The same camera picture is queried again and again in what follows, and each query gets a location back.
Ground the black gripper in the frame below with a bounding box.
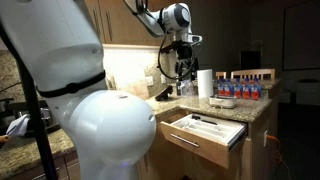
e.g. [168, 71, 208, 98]
[175, 43, 199, 81]

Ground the wooden drawer with metal handle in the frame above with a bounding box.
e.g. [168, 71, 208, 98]
[161, 117, 247, 169]

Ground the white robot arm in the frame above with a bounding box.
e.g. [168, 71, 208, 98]
[0, 0, 156, 180]

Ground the white paper towel roll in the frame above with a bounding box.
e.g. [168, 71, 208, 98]
[197, 69, 213, 98]

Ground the wooden chair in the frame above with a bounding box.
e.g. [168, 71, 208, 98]
[231, 69, 275, 80]
[215, 72, 227, 79]

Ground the white rectangular dish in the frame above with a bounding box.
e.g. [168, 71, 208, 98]
[209, 96, 237, 109]

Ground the pack of water bottles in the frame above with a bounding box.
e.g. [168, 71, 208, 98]
[217, 78, 262, 100]

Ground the white cutlery tray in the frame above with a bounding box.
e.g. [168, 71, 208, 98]
[172, 114, 246, 146]

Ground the black tripod pole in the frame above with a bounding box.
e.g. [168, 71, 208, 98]
[0, 25, 58, 180]

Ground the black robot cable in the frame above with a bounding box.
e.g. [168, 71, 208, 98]
[157, 29, 203, 81]

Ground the orange extension cord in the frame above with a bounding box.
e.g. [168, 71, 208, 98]
[265, 134, 293, 180]

